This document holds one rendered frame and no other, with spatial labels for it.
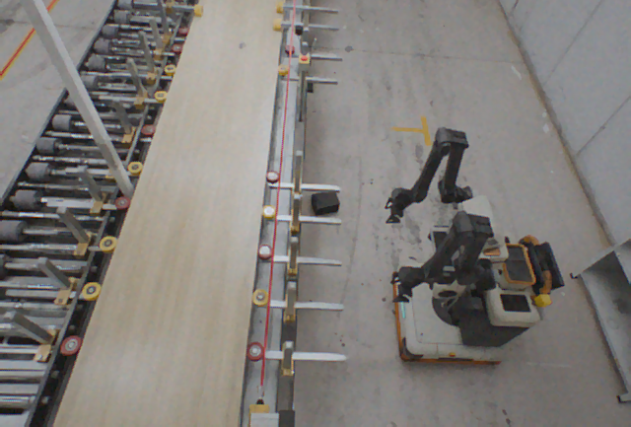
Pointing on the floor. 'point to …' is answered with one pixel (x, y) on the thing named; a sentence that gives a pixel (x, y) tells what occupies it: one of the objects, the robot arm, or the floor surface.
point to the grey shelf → (613, 301)
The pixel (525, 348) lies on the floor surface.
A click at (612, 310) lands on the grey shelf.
